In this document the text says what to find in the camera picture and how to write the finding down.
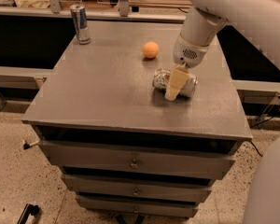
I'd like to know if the top grey drawer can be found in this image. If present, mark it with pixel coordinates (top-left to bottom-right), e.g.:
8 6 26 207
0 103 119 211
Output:
39 141 235 180

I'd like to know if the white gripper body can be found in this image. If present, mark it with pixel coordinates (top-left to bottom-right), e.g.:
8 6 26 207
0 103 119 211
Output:
173 35 209 68

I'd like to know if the grey metal rail frame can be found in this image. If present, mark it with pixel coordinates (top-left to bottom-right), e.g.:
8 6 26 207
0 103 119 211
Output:
0 0 190 25

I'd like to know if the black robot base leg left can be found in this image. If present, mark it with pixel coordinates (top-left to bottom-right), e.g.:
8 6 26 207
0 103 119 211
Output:
17 203 40 224

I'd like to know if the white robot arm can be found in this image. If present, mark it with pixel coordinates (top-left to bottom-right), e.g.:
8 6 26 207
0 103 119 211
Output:
165 0 280 101

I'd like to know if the orange ball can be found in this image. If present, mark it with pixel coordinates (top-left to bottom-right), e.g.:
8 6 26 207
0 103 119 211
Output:
142 42 160 59

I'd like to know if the grey drawer cabinet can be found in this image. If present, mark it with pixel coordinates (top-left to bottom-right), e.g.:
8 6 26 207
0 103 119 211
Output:
23 21 252 208

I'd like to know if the grey drawer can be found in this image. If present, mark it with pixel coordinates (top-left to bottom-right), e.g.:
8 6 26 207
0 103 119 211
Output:
62 175 211 203
76 195 198 217
39 141 235 180

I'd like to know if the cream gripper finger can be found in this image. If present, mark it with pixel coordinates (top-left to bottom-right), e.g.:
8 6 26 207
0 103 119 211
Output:
165 64 189 101

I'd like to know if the white green 7up can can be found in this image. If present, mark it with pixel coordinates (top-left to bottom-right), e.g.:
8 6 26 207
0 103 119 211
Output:
152 69 198 98

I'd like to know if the middle grey drawer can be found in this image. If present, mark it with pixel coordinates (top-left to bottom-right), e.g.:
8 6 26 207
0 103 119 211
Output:
62 175 211 203

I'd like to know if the white plug on floor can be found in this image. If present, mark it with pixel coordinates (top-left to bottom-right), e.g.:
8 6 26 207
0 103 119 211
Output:
22 140 39 150

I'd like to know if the bottom grey drawer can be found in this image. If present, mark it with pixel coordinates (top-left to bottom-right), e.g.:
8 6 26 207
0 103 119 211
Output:
76 195 198 217

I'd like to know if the silver blue energy drink can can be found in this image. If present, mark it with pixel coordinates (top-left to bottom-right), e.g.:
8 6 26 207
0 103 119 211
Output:
70 4 91 45

